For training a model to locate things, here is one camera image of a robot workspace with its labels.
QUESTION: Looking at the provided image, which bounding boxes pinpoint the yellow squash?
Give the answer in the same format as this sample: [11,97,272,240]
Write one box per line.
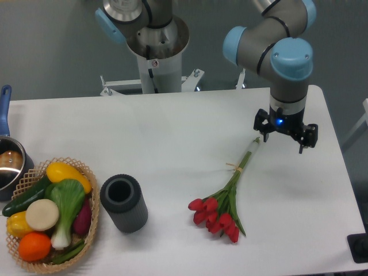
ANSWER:
[46,162,92,194]

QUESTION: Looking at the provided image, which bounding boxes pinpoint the white frame at right edge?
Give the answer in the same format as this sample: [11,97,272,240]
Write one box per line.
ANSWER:
[341,98,367,153]

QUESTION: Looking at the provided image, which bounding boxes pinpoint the blue handled saucepan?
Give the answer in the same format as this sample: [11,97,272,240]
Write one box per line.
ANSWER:
[1,85,34,202]

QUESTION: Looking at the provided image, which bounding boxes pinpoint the black device at table edge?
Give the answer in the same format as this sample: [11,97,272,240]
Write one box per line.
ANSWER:
[347,233,367,263]

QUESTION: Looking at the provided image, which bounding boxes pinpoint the yellow bell pepper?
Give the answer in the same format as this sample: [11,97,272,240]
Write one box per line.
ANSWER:
[6,211,35,238]

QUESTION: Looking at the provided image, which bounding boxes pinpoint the purple sweet potato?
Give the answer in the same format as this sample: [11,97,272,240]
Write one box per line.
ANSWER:
[72,198,92,235]

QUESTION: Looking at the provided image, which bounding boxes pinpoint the woven wicker basket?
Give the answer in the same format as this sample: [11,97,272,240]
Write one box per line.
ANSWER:
[6,157,99,274]

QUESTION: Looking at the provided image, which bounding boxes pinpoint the green bean pod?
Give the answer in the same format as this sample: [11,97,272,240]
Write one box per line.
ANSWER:
[51,240,85,265]

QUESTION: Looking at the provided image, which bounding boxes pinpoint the green bok choy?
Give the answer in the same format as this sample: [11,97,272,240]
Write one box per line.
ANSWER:
[45,179,85,250]

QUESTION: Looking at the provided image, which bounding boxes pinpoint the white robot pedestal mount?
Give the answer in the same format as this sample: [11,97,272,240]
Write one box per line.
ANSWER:
[99,17,247,97]

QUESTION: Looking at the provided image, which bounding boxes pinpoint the green cucumber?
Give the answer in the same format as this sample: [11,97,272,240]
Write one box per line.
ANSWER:
[2,175,51,217]

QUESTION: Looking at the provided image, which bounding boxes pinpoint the red tulip bouquet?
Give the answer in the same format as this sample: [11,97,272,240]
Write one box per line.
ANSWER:
[188,137,260,243]

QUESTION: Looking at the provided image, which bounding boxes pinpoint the orange fruit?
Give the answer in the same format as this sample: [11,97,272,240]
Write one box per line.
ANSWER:
[18,232,51,262]

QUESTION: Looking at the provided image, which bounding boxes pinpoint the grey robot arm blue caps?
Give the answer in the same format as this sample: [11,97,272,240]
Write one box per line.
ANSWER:
[95,1,318,149]

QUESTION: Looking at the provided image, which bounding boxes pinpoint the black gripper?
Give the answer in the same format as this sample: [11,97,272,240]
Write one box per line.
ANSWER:
[254,95,318,154]

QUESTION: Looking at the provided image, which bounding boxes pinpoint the dark grey ribbed vase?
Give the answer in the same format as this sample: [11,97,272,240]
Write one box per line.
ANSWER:
[99,174,148,233]

